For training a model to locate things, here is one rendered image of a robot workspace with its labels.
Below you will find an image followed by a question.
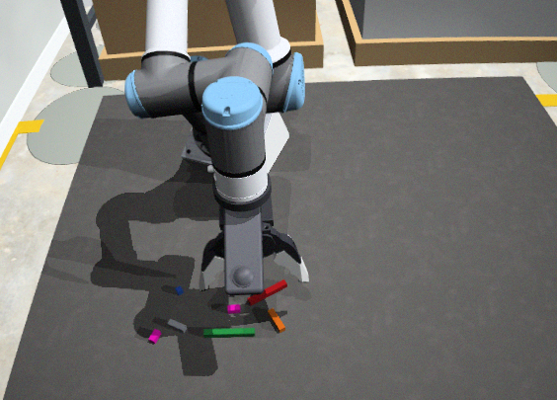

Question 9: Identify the green rod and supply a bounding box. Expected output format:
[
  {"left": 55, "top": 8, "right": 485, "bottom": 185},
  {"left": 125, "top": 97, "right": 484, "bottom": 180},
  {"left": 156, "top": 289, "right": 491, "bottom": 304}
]
[{"left": 203, "top": 328, "right": 255, "bottom": 338}]

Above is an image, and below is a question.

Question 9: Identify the grey rod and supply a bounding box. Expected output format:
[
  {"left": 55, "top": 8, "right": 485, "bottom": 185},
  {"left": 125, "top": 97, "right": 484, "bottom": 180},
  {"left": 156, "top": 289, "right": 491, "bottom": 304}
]
[{"left": 167, "top": 319, "right": 188, "bottom": 333}]

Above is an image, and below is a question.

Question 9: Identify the red rod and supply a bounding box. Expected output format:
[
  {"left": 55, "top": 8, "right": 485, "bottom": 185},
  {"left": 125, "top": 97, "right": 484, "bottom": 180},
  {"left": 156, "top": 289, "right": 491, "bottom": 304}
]
[{"left": 248, "top": 280, "right": 287, "bottom": 305}]

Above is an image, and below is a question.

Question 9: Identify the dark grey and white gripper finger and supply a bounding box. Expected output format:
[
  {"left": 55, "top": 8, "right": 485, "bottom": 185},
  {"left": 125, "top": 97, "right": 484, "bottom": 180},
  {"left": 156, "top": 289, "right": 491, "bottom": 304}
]
[
  {"left": 274, "top": 231, "right": 309, "bottom": 282},
  {"left": 199, "top": 236, "right": 224, "bottom": 291}
]

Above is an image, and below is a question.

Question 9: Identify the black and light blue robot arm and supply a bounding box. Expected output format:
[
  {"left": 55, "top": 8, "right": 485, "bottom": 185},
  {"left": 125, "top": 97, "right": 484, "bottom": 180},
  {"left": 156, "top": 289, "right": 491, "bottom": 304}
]
[{"left": 124, "top": 0, "right": 305, "bottom": 295}]

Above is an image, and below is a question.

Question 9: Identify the small magenta block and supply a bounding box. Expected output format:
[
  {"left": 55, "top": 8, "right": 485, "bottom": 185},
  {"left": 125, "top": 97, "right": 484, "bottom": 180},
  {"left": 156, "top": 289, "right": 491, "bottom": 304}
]
[
  {"left": 148, "top": 329, "right": 161, "bottom": 344},
  {"left": 227, "top": 304, "right": 241, "bottom": 314}
]

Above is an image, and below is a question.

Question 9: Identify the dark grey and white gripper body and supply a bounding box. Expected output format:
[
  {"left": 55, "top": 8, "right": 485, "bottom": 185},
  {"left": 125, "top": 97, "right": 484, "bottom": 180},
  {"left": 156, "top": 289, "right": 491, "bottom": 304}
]
[{"left": 212, "top": 172, "right": 278, "bottom": 259}]

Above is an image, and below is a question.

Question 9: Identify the orange rod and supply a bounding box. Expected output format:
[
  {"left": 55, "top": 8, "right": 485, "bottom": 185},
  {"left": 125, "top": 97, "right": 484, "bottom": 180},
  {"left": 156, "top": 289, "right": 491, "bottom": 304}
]
[{"left": 268, "top": 308, "right": 285, "bottom": 333}]

